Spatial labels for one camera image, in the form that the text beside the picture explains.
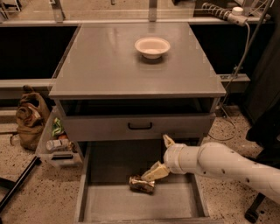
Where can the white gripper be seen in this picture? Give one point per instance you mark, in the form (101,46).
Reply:
(171,158)

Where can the crushed orange soda can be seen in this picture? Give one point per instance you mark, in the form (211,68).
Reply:
(136,183)

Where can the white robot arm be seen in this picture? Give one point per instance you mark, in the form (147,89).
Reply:
(217,161)

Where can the grey top drawer front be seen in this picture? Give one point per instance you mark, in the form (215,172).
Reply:
(114,127)

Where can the open grey middle drawer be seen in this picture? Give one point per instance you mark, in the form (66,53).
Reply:
(105,196)

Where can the grey drawer cabinet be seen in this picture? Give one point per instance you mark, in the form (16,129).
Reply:
(103,74)

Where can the white can in bin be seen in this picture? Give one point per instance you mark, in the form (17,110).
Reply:
(57,144)

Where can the clear plastic storage bin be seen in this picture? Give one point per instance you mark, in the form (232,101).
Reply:
(60,158)

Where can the white paper bowl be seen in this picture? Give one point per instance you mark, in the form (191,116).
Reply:
(152,47)

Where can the black office chair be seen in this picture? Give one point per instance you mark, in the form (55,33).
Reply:
(266,132)

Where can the green snack packet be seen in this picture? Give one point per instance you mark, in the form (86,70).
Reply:
(57,127)

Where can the black metal bar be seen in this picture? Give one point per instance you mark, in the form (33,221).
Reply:
(13,186)

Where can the black drawer handle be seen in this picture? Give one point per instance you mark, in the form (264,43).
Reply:
(146,126)

